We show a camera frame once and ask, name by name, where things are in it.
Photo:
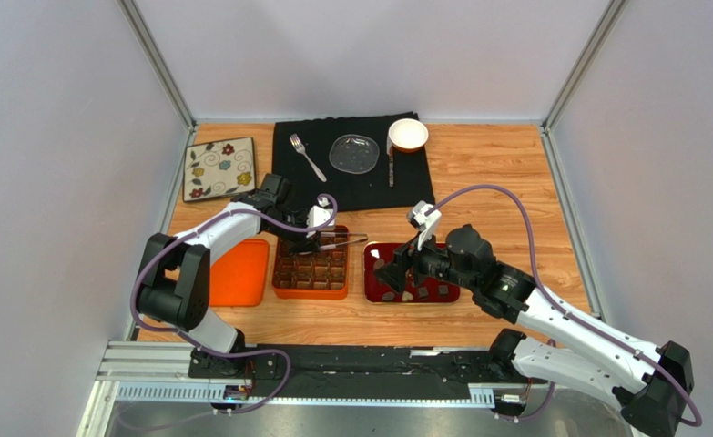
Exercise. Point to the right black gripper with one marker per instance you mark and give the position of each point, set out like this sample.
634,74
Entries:
405,265

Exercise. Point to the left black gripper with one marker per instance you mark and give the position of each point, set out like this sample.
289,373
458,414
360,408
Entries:
306,245

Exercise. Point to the pink handled metal tongs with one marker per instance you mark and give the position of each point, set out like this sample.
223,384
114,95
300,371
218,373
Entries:
330,240

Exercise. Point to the orange chocolate box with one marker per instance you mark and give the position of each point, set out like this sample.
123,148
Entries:
315,276

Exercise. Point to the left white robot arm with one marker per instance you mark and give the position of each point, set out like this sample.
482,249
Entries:
172,289

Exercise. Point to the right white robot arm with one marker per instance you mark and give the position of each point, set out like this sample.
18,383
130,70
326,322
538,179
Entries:
650,385

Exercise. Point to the black cloth mat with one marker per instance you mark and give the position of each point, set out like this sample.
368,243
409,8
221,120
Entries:
412,179

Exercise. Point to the clear glass plate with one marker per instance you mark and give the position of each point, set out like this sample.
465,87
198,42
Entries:
354,154

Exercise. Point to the orange tin lid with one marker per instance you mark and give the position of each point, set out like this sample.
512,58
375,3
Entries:
238,278

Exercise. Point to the silver fork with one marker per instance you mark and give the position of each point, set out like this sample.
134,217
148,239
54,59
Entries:
299,147

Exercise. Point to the floral square plate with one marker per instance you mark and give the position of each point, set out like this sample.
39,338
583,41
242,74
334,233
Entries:
219,169

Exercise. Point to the white orange bowl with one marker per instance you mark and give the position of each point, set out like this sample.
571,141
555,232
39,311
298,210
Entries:
407,135

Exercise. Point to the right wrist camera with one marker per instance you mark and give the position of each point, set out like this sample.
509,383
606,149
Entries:
425,218

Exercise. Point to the dark handled knife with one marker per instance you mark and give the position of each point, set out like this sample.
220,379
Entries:
391,169

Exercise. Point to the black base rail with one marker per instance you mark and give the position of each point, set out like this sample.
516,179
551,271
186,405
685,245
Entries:
378,373

